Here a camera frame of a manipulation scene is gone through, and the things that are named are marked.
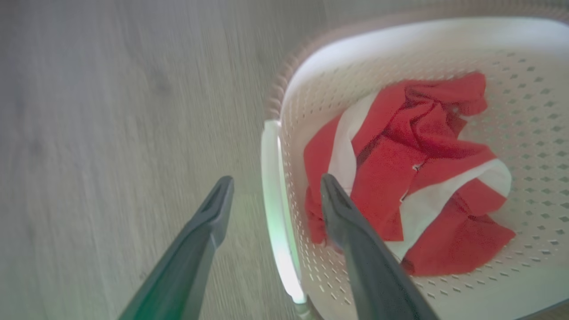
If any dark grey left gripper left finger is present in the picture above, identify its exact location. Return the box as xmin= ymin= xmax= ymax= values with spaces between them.
xmin=117 ymin=176 xmax=235 ymax=320

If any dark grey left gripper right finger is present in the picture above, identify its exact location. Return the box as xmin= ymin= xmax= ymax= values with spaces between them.
xmin=320 ymin=173 xmax=441 ymax=320

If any white perforated plastic laundry basket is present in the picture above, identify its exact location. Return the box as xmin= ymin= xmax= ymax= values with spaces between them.
xmin=260 ymin=5 xmax=569 ymax=320

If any red and white garment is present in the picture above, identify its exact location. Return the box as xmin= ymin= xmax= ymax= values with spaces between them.
xmin=303 ymin=72 xmax=517 ymax=277

